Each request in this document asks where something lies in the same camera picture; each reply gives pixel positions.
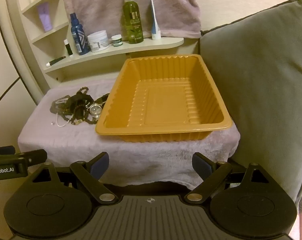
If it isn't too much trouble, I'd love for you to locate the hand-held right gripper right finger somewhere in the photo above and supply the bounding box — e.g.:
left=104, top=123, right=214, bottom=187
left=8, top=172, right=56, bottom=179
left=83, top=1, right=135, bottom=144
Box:
left=185, top=152, right=270, bottom=204

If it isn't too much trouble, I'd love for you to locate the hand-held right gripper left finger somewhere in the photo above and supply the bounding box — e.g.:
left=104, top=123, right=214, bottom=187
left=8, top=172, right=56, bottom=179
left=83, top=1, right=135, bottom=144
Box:
left=31, top=152, right=118, bottom=204

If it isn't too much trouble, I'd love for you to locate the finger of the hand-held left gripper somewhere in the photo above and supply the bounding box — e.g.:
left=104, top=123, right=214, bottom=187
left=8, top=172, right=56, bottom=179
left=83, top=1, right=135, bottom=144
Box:
left=0, top=149, right=47, bottom=167
left=0, top=146, right=16, bottom=156

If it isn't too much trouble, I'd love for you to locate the white pearl necklace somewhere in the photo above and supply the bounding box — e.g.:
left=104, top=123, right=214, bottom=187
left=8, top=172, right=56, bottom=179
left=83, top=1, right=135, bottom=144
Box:
left=51, top=99, right=75, bottom=128

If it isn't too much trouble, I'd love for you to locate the dark green bead necklace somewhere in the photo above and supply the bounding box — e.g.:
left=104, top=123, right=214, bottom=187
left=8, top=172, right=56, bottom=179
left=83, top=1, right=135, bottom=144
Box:
left=50, top=99, right=75, bottom=121

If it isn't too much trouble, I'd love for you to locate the black wristwatch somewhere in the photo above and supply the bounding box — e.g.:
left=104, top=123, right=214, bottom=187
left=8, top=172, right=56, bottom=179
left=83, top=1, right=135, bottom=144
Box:
left=69, top=92, right=93, bottom=108

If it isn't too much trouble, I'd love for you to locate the yellow plastic tray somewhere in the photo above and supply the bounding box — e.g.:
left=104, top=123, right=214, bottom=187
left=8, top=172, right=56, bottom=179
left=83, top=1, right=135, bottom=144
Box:
left=95, top=54, right=232, bottom=143

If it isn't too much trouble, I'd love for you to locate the brown wooden bead necklace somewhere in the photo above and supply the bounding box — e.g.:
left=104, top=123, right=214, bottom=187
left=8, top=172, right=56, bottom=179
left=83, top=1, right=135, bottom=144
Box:
left=70, top=86, right=91, bottom=127

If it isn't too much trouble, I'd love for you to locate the lilac fuzzy blanket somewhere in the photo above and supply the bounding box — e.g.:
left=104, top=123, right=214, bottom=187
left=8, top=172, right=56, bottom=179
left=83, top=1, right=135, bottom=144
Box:
left=17, top=79, right=241, bottom=190

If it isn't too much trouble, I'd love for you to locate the dark green tube white cap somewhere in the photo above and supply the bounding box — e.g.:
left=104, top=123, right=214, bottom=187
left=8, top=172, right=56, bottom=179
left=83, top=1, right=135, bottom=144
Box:
left=46, top=56, right=67, bottom=67

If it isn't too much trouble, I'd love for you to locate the grey-green cushion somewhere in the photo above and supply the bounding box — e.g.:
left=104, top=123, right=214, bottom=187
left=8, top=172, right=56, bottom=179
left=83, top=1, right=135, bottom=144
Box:
left=200, top=0, right=302, bottom=203

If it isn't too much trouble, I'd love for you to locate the lip balm stick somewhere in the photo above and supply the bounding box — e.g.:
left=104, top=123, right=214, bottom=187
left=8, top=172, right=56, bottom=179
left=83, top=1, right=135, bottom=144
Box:
left=64, top=39, right=74, bottom=57

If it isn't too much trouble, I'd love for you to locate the white cream jar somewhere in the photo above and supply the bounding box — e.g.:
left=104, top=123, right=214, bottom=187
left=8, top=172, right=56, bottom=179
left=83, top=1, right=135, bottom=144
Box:
left=87, top=30, right=109, bottom=53

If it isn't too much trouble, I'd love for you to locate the small green-lidded jar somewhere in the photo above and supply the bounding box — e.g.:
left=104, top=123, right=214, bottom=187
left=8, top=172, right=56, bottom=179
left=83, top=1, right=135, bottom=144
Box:
left=111, top=34, right=123, bottom=47

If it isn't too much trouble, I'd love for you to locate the cream shelf unit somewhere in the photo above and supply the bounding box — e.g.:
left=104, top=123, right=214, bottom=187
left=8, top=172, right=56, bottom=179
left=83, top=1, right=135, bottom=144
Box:
left=5, top=0, right=185, bottom=98

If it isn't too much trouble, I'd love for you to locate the blue spray bottle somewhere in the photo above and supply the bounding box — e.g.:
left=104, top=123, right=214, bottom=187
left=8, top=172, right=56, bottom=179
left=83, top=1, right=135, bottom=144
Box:
left=69, top=12, right=90, bottom=55

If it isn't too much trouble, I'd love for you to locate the lilac tube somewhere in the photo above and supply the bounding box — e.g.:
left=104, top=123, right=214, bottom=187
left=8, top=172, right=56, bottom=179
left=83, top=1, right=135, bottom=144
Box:
left=37, top=2, right=53, bottom=32

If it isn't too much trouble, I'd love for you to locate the blue and white tube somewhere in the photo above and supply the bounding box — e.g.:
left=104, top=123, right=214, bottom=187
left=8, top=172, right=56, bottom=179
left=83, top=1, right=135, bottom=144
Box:
left=150, top=0, right=161, bottom=40

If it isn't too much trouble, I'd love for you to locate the green spray bottle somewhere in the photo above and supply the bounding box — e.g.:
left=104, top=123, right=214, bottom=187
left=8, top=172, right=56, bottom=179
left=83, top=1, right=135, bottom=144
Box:
left=122, top=0, right=144, bottom=44

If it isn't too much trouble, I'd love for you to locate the lilac hanging towel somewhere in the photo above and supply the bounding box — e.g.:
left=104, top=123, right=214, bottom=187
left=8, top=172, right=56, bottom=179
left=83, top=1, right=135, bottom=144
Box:
left=59, top=0, right=201, bottom=39

